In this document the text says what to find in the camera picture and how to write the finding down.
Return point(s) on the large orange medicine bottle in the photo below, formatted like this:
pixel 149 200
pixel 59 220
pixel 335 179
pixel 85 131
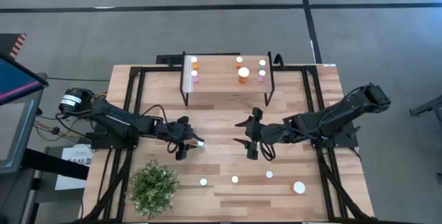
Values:
pixel 299 187
pixel 243 72

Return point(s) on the green medicine bottle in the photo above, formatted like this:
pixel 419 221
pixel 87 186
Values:
pixel 262 62
pixel 201 144
pixel 203 182

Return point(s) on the black flat bar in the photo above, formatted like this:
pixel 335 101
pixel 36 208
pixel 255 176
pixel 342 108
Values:
pixel 52 163

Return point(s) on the black orange striped floor mat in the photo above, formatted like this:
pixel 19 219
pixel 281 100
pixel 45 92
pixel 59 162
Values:
pixel 19 46

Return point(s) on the monitor with blue screen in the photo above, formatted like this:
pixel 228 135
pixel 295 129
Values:
pixel 17 79

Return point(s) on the black metal table frame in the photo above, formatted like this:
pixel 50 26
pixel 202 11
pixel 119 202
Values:
pixel 134 71

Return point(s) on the small orange medicine bottle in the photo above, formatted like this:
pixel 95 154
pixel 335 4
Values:
pixel 194 59
pixel 235 179
pixel 239 59

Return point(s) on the pink medicine bottle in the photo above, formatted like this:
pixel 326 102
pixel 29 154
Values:
pixel 269 174
pixel 262 73
pixel 194 73

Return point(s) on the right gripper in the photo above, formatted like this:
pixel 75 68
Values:
pixel 273 134

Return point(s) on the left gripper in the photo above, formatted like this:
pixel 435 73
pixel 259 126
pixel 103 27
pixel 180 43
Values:
pixel 171 130

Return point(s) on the wooden shelf with black legs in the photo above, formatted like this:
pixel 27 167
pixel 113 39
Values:
pixel 221 84

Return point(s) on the gray workstation stand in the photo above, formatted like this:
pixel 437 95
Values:
pixel 14 137

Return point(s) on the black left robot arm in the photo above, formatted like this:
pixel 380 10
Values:
pixel 117 120

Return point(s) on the black stand leg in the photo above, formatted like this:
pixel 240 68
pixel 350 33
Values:
pixel 428 106

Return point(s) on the white printed paper sheet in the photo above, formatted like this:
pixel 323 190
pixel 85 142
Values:
pixel 70 184

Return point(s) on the green artificial potted plant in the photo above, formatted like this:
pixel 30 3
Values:
pixel 152 189

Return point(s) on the white label sticker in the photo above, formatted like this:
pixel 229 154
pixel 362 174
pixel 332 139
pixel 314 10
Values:
pixel 329 65

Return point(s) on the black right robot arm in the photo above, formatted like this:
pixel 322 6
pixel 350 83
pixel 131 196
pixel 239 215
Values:
pixel 338 113

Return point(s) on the black hook bracket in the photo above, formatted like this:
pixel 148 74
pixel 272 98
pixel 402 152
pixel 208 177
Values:
pixel 279 61

